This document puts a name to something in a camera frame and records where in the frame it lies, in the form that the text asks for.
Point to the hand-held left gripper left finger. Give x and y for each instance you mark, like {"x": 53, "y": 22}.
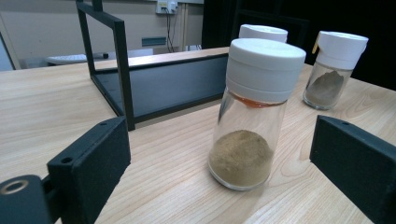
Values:
{"x": 93, "y": 158}

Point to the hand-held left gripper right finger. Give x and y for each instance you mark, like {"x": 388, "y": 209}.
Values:
{"x": 358, "y": 158}

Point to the black metal two-tier rack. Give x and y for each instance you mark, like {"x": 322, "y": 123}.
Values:
{"x": 174, "y": 84}

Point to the tan powder spice jar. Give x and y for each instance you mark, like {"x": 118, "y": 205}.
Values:
{"x": 263, "y": 68}

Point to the red powder spice jar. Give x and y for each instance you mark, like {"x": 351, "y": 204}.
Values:
{"x": 263, "y": 32}

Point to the white flat object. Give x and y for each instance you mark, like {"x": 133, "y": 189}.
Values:
{"x": 67, "y": 58}

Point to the grey powder spice jar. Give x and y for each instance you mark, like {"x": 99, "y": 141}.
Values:
{"x": 339, "y": 49}

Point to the white wall power outlet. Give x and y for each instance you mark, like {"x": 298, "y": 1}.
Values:
{"x": 166, "y": 6}

